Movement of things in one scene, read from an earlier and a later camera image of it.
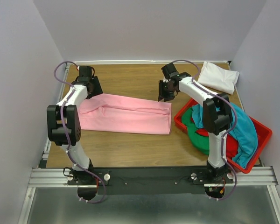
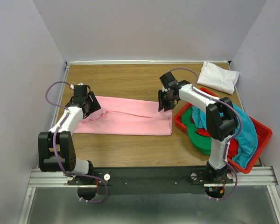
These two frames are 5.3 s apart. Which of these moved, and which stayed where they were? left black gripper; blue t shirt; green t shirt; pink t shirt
Moved: left black gripper
Stayed: blue t shirt; pink t shirt; green t shirt
